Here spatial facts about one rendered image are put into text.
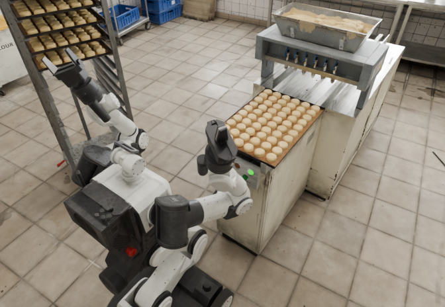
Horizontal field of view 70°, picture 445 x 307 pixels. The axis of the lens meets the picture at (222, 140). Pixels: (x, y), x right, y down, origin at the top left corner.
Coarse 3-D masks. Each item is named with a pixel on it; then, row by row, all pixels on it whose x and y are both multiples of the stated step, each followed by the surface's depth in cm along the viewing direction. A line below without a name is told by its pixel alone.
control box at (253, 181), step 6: (234, 162) 160; (240, 162) 158; (246, 162) 158; (234, 168) 163; (240, 168) 160; (246, 168) 157; (252, 168) 155; (258, 168) 155; (240, 174) 162; (246, 174) 160; (258, 174) 155; (246, 180) 162; (252, 180) 159; (258, 180) 158; (252, 186) 162; (258, 186) 162
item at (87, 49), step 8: (64, 48) 190; (72, 48) 189; (80, 48) 193; (88, 48) 189; (96, 48) 189; (104, 48) 193; (40, 56) 180; (48, 56) 183; (56, 56) 180; (64, 56) 181; (80, 56) 180; (88, 56) 184; (40, 64) 172; (56, 64) 175
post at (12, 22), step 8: (0, 0) 144; (8, 8) 147; (8, 16) 148; (16, 24) 152; (16, 32) 154; (24, 48) 159; (24, 56) 161; (32, 64) 165; (32, 72) 167; (40, 88) 174; (40, 96) 176; (48, 104) 181; (48, 112) 183; (56, 120) 188; (56, 128) 191; (64, 144) 200; (64, 152) 206; (72, 160) 209; (72, 168) 212
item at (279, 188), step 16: (304, 144) 187; (288, 160) 171; (304, 160) 203; (272, 176) 158; (288, 176) 184; (304, 176) 222; (256, 192) 167; (272, 192) 169; (288, 192) 200; (256, 208) 175; (272, 208) 183; (288, 208) 220; (224, 224) 206; (240, 224) 194; (256, 224) 184; (272, 224) 198; (240, 240) 204; (256, 240) 193; (256, 256) 209
